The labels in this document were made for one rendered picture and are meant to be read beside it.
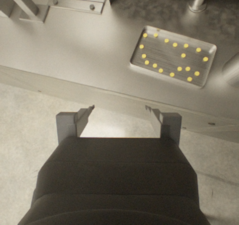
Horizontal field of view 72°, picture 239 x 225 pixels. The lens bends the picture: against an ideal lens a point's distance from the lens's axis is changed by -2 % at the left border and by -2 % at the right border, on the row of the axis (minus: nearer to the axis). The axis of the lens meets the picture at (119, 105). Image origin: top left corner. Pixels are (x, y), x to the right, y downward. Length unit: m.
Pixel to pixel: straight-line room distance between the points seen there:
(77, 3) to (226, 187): 1.33
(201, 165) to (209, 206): 0.26
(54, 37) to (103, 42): 0.16
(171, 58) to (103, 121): 0.89
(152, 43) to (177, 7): 0.13
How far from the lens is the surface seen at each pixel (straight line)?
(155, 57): 0.48
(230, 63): 0.47
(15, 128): 1.60
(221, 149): 1.36
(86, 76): 0.49
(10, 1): 0.73
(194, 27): 0.55
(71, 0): 0.63
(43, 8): 0.66
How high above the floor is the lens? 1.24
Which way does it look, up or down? 78 degrees down
